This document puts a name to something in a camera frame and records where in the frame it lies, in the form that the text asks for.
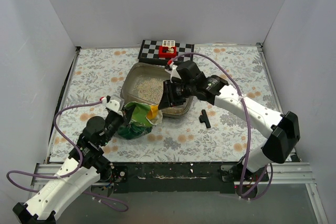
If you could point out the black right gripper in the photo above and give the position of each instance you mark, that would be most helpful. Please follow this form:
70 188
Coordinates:
170 94

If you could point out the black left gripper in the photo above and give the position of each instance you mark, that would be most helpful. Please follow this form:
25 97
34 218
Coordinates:
125 115

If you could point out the yellow plastic litter scoop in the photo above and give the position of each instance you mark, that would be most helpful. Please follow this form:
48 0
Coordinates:
153 112

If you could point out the green litter bag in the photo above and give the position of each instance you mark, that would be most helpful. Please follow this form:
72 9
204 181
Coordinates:
139 124

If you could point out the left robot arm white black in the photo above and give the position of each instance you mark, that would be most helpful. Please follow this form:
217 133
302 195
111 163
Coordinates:
84 166

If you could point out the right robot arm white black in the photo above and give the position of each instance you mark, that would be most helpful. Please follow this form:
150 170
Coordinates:
281 131

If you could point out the cat litter granules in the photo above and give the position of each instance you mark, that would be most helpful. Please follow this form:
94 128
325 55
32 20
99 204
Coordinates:
149 89

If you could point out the grey litter box tray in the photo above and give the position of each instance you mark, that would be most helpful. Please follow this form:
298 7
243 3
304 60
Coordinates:
141 70

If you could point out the red toy block box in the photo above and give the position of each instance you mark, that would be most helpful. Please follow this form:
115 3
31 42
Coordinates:
167 52

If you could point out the black T-shaped plastic piece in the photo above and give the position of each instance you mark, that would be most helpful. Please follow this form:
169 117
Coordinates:
203 118

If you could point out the black white checkerboard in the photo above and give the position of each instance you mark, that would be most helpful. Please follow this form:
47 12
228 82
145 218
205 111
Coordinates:
149 53

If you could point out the floral table mat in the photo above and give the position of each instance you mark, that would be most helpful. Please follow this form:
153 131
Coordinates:
100 72

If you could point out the white grid toy piece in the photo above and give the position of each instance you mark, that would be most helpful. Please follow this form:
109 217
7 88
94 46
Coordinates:
168 43

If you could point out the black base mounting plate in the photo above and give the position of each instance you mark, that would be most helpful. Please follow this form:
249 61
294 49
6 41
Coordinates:
140 177

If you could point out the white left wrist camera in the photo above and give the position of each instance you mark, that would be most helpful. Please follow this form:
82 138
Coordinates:
113 103

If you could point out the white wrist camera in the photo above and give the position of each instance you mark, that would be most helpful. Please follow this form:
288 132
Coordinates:
113 103
171 68

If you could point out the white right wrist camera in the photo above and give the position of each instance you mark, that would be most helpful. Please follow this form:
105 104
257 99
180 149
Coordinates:
171 68

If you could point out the aluminium frame rail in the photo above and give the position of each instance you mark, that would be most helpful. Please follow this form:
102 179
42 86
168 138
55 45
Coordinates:
299 174

